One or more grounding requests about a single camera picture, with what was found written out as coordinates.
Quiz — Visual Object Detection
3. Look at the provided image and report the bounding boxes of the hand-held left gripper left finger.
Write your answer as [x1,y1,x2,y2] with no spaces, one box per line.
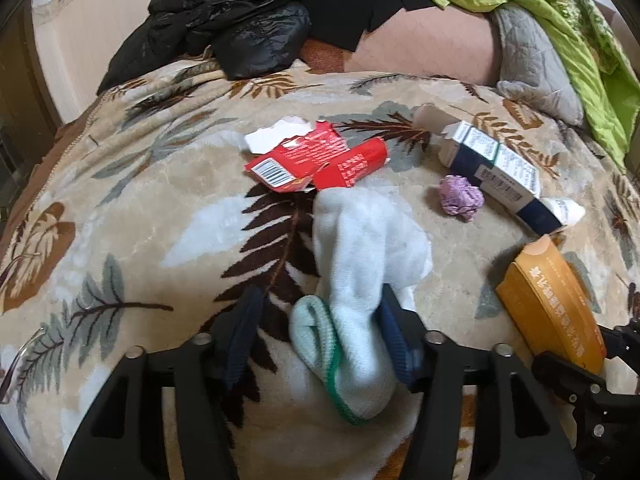
[56,286,267,480]

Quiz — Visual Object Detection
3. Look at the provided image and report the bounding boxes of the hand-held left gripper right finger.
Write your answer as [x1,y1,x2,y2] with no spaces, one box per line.
[374,284,585,480]

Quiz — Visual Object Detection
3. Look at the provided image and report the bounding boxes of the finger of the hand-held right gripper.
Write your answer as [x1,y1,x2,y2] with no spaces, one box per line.
[531,351,640,426]
[597,319,640,361]

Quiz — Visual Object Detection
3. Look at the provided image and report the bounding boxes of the orange cardboard box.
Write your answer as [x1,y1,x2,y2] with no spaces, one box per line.
[495,234,608,376]

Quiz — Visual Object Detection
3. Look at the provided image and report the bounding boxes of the white sock with green trim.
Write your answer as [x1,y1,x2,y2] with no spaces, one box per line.
[289,187,433,426]

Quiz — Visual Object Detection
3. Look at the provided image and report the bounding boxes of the purple paper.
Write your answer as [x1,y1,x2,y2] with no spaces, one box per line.
[439,175,486,223]

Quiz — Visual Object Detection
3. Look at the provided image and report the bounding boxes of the torn red and white wrapper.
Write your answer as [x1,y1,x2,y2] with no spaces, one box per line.
[244,116,351,193]

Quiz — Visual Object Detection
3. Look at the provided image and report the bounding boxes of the navy and white box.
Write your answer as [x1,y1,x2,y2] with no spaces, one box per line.
[414,104,563,237]

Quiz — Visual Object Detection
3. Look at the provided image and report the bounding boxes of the leaf print blanket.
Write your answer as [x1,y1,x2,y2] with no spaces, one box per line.
[0,57,640,480]

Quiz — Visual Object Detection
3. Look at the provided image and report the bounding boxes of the eyeglasses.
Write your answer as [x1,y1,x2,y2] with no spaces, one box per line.
[0,327,51,403]

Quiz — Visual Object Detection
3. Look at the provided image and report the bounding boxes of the grey quilted pillow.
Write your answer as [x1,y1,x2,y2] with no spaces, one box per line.
[487,2,586,126]

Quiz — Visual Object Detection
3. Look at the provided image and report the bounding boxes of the green patterned quilt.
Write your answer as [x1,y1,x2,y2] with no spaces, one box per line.
[415,0,636,173]

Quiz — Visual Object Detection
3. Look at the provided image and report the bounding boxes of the brown fabric sofa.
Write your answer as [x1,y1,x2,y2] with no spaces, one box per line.
[300,5,506,86]

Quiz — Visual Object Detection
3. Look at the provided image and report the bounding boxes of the dark wooden glass door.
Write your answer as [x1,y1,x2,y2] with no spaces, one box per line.
[0,0,66,186]

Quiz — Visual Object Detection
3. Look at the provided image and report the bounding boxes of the black puffer jacket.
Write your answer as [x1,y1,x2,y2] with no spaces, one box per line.
[97,0,323,93]

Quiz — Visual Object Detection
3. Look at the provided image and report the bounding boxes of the black cloth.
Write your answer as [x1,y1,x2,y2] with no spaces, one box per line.
[300,0,441,51]

